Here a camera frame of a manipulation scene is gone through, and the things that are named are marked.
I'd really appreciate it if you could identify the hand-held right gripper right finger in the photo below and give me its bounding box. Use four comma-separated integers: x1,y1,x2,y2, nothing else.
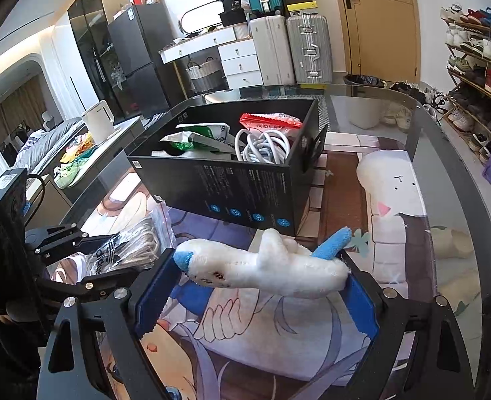
339,252,476,400

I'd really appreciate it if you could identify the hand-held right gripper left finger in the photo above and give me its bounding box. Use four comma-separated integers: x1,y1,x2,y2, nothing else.
37,248,188,400

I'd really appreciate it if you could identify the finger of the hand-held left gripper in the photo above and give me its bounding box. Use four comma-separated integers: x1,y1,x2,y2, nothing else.
37,267,143,301
24,224,117,260

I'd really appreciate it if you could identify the clear bag of white laces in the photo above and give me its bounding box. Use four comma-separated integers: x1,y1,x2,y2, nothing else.
81,204,177,278

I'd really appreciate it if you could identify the white blue plush toy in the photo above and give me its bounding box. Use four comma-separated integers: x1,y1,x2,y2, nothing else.
174,226,352,300

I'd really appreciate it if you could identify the black cardboard box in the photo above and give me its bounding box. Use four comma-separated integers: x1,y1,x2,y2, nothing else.
127,98,328,237

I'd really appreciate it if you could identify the green white packet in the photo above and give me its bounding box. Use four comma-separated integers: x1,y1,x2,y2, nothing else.
162,122,232,153

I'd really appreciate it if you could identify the white cable bundle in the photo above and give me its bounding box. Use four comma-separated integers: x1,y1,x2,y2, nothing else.
234,128,290,163

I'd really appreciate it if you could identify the red-edged white packet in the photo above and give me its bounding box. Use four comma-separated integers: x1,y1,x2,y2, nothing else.
239,112,303,133

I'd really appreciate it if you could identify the pile of colourful snack packets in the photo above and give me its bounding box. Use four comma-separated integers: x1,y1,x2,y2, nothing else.
54,133,101,189

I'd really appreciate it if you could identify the printed cartoon desk mat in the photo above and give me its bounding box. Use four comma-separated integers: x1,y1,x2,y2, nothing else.
79,133,432,400

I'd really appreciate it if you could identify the bed with grey bedding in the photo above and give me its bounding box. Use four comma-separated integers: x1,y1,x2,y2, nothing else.
12,117,85,172

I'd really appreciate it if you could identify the beige slipper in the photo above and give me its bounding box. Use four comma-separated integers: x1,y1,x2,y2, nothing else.
430,227,476,260

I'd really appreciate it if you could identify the grey side table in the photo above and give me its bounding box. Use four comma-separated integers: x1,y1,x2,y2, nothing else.
25,114,147,234

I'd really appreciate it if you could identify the brown curtain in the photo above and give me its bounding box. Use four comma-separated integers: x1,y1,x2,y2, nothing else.
0,87,49,151

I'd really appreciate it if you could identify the white electric kettle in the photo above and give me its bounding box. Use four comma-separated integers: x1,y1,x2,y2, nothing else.
82,100,115,143

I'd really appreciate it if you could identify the dark glass cabinet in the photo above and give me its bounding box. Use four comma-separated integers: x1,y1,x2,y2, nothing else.
68,0,130,126

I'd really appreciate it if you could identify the pair of white slippers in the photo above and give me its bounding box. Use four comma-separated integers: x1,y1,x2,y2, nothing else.
380,103,413,130

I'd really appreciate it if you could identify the black fridge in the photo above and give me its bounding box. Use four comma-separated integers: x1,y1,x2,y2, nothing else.
107,2,185,120

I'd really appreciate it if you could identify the white trash bin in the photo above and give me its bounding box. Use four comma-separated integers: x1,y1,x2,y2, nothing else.
344,74,390,129

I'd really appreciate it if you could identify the grey white laundry basket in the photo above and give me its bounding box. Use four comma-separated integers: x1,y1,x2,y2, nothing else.
186,56,230,95

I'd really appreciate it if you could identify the cluster of loose sneakers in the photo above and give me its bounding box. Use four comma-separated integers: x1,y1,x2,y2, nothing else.
389,81,476,132

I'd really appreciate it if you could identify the white vanity desk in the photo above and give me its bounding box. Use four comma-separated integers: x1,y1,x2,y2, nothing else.
159,23,254,92

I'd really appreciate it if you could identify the white drawer unit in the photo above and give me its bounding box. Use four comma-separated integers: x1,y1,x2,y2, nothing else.
218,38,265,89

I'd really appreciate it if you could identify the wooden shoe rack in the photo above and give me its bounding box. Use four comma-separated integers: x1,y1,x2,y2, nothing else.
440,12,491,164

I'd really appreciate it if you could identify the oval mirror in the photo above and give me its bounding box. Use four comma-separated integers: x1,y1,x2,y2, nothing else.
178,2,235,34

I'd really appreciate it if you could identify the silver suitcase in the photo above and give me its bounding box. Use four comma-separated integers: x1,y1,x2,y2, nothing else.
286,13,333,84

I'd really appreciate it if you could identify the white suitcase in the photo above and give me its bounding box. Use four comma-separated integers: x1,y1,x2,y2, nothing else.
249,14,296,86

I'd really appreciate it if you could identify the tan wooden door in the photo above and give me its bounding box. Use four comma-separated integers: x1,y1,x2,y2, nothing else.
331,0,421,88

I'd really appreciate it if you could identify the black bag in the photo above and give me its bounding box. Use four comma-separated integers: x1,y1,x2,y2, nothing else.
216,0,246,27

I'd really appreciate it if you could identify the shoe rack with shoes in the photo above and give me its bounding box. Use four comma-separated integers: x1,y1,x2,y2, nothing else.
440,4,491,163

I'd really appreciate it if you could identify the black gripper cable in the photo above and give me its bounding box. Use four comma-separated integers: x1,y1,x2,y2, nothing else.
21,174,47,228

